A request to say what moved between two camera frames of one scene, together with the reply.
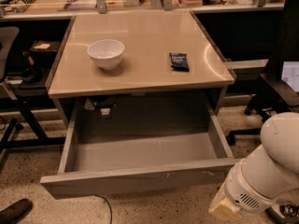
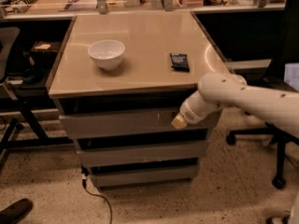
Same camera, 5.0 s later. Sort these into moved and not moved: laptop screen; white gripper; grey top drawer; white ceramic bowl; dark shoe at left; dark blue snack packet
Moved: grey top drawer; white gripper
Not moved: dark blue snack packet; laptop screen; white ceramic bowl; dark shoe at left
